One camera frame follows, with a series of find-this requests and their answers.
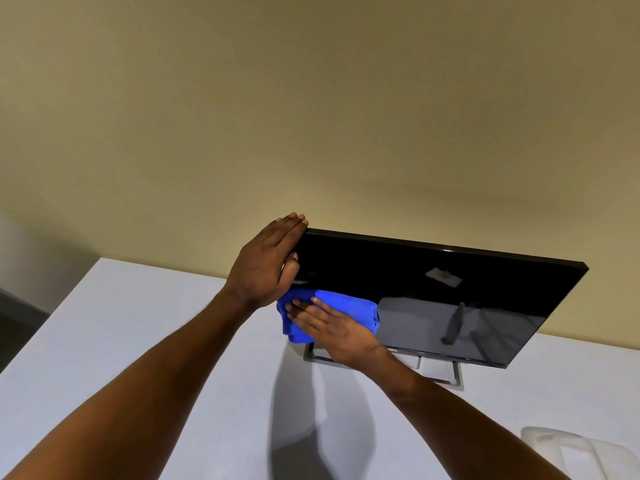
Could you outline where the person's left hand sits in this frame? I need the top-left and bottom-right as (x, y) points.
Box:
(223, 213), (309, 311)

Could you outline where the person's right hand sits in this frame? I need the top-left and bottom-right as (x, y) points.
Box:
(285, 297), (397, 371)

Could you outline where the blue microfibre cloth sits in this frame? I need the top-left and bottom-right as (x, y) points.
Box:
(276, 289), (380, 344)

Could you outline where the black screen television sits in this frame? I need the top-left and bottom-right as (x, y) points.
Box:
(283, 228), (589, 369)

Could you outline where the person's right forearm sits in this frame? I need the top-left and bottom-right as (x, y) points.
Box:
(358, 346), (572, 480)

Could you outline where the person's left forearm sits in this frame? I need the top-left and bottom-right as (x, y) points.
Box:
(0, 283), (274, 480)

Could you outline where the grey television stand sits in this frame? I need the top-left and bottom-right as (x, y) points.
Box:
(303, 342), (464, 391)

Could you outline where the white plastic container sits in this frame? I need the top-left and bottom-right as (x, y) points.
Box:
(520, 427), (636, 480)

